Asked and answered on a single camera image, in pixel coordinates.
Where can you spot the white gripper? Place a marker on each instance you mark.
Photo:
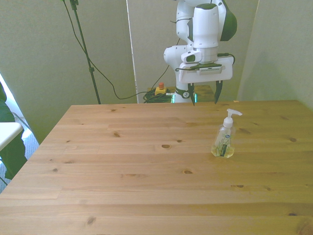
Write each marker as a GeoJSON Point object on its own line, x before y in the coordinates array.
{"type": "Point", "coordinates": [207, 77]}

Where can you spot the clear sanitizer pump bottle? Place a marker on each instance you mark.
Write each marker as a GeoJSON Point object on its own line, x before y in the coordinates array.
{"type": "Point", "coordinates": [223, 147]}

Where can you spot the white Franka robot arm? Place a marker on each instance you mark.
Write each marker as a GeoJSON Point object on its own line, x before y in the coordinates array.
{"type": "Point", "coordinates": [205, 29]}

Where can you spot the yellow emergency stop button box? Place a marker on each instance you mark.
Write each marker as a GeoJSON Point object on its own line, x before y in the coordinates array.
{"type": "Point", "coordinates": [161, 91]}

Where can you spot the white side table top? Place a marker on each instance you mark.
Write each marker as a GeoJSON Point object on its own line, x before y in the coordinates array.
{"type": "Point", "coordinates": [7, 132]}

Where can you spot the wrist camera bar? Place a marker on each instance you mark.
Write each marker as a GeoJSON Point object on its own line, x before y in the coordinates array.
{"type": "Point", "coordinates": [210, 70]}

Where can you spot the white vertical wall trim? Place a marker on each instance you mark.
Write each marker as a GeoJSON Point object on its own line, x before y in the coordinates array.
{"type": "Point", "coordinates": [132, 49]}

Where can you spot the black camera stand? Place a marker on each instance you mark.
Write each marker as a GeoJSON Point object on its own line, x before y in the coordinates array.
{"type": "Point", "coordinates": [92, 69]}

